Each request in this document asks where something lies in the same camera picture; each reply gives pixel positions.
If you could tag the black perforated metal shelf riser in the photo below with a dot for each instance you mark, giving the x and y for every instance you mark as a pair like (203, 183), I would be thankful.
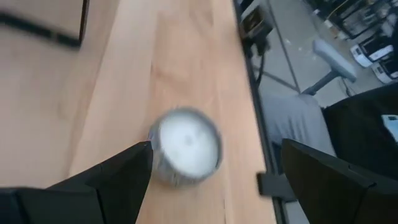
(62, 39)

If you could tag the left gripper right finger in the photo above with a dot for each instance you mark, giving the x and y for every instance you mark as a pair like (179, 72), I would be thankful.
(326, 193)

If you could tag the black clamp on table edge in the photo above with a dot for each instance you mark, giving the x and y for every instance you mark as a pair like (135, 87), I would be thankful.
(255, 28)

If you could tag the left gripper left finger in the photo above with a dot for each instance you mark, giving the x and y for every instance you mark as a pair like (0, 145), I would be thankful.
(121, 186)

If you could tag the white candle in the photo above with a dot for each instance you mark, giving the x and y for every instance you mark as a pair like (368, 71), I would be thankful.
(186, 146)

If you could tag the white and black machine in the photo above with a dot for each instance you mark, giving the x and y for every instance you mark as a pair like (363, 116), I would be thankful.
(387, 70)
(371, 51)

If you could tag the black equipment cart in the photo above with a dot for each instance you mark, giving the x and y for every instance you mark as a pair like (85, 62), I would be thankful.
(351, 15)

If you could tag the person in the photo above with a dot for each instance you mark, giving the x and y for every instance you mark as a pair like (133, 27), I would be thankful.
(295, 124)

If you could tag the black aluminium table frame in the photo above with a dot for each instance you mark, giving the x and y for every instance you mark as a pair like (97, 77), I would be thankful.
(273, 186)

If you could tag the white rectangular device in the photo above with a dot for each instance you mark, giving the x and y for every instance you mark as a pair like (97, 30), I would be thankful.
(391, 126)

